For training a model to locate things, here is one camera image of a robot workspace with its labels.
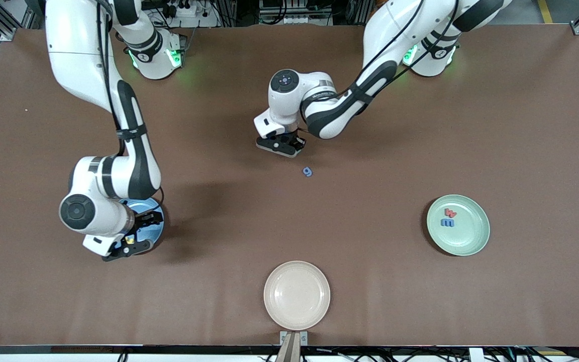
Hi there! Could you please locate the blue plate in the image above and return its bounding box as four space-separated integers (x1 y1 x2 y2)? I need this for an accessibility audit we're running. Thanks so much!
119 196 165 255

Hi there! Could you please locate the beige plate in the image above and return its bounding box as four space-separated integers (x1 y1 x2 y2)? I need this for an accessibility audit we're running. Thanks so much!
263 260 331 331

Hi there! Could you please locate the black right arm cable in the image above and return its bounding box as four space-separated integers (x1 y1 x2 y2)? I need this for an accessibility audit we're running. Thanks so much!
96 0 165 214

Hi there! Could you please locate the brown table cover sheet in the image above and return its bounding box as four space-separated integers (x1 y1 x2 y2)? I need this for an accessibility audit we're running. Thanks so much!
0 24 579 347

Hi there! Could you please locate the green plate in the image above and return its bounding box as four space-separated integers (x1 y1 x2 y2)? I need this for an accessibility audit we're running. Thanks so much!
426 194 491 257

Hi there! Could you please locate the white power strip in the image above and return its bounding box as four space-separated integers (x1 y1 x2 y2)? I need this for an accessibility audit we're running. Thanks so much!
166 0 205 18

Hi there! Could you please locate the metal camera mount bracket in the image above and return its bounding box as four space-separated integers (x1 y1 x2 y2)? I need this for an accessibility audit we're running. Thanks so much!
279 331 308 362

